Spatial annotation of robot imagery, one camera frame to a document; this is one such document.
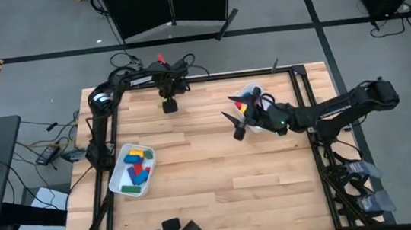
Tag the black partition panel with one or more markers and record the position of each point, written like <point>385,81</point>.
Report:
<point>140,7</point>

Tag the small green block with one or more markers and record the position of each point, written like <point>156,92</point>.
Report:
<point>148,154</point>

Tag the long green block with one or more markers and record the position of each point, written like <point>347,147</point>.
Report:
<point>131,189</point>

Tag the grey weight bag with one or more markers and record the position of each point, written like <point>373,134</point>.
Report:
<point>377,202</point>
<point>364,169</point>

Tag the yellow cube block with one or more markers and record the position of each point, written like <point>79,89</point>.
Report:
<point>243,109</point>

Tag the black power adapter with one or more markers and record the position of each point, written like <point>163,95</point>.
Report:
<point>47,155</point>

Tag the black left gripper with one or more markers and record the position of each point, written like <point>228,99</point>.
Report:
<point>172,87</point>

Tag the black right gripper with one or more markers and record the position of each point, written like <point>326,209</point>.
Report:
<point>263,118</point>

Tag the white plastic storage bin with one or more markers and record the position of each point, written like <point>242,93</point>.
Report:
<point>240,91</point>
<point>118,179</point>

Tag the small blue block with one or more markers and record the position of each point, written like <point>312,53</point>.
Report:
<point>247,94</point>

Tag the white paper sheet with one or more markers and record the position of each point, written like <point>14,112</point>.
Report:
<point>44,224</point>

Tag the long dark blue block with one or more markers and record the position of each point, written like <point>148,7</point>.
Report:
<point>131,173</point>

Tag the grey power box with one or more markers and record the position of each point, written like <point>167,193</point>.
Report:
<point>74,156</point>

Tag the black aluminium table frame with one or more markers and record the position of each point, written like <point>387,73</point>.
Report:
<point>232,75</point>

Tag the red block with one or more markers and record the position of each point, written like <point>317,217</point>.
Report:
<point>138,168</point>
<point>147,169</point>
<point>238,105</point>

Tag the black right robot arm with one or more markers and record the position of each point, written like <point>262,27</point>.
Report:
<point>342,106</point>

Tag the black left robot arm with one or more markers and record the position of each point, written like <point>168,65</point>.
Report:
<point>137,81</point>

